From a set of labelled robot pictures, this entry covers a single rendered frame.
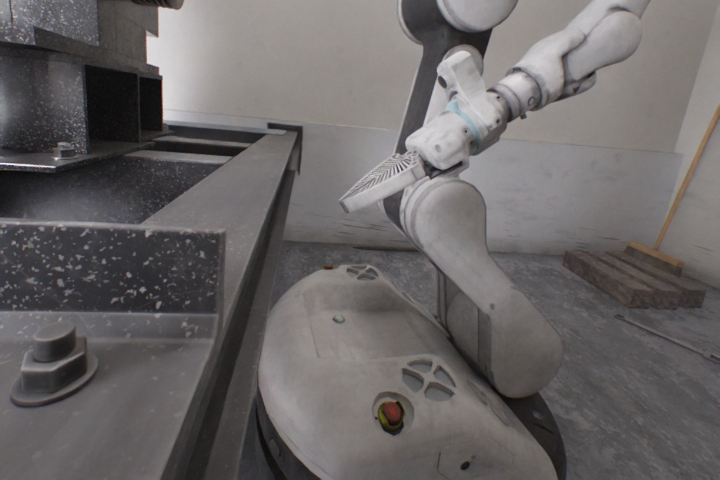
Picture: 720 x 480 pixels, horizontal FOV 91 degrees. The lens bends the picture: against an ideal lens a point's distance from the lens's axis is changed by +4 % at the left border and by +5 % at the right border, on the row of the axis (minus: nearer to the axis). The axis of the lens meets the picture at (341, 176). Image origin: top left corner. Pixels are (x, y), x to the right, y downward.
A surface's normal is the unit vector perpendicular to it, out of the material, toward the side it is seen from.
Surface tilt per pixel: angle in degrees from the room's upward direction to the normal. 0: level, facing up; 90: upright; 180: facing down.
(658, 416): 0
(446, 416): 42
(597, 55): 96
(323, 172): 90
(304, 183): 90
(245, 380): 0
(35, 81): 90
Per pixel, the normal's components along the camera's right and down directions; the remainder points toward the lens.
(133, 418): 0.09, -0.98
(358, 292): 0.26, -0.06
